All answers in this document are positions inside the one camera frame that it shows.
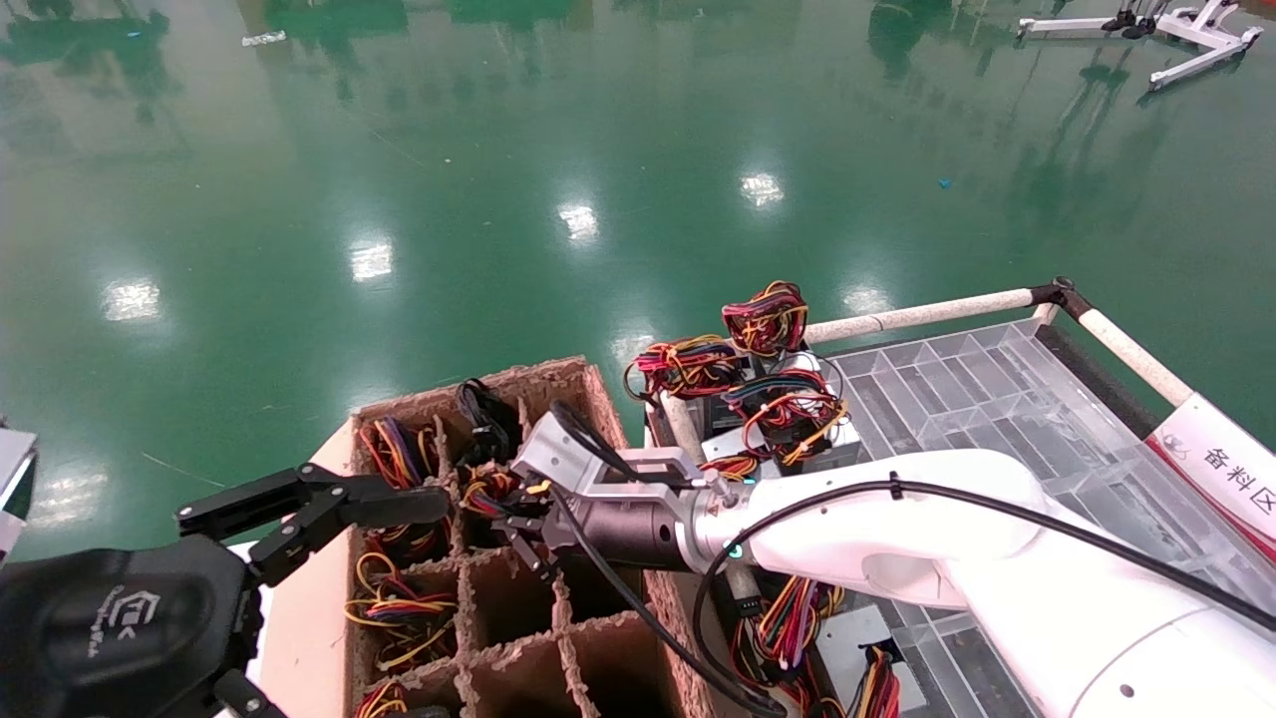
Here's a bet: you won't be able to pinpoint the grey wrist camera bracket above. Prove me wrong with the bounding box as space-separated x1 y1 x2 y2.
510 409 712 502

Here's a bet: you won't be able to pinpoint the white red sign card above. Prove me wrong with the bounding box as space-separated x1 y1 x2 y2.
1144 393 1276 565

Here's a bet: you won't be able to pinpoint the white flat panel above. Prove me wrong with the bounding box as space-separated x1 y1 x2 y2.
0 426 40 565

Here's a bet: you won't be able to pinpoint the power supply with coloured cables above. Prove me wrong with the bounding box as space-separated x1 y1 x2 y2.
721 280 810 359
698 369 867 483
351 680 413 718
797 603 904 718
731 571 850 701
343 550 461 672
356 414 453 568

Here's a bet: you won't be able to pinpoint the white metal floor stand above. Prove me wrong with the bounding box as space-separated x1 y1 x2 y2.
1016 0 1266 94

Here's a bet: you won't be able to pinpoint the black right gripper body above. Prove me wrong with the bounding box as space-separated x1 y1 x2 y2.
551 494 696 573

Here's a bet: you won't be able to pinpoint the left pile wire harnesses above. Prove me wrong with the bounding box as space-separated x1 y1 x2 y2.
623 335 752 403

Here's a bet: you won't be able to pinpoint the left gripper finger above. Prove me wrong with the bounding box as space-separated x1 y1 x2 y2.
176 463 453 589
213 666 292 718

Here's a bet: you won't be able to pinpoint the clear plastic divider tray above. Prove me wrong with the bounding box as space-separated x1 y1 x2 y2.
825 317 1276 718

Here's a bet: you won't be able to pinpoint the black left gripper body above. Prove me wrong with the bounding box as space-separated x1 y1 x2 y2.
0 537 264 718

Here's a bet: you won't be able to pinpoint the wire harness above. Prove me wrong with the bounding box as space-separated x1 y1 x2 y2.
460 461 552 523

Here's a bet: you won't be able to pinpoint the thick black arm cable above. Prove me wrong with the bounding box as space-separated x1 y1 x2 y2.
690 476 1276 718

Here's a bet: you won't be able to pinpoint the thin black camera cable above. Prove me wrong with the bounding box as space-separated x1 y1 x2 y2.
545 399 791 718

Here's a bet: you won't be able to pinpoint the brown cardboard divider box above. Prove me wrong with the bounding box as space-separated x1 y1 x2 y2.
257 356 721 718

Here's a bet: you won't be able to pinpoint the black cable bundle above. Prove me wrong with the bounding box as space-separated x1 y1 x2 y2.
455 378 523 469

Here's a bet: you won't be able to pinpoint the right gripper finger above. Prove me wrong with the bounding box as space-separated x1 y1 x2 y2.
493 483 561 522
501 517 562 582

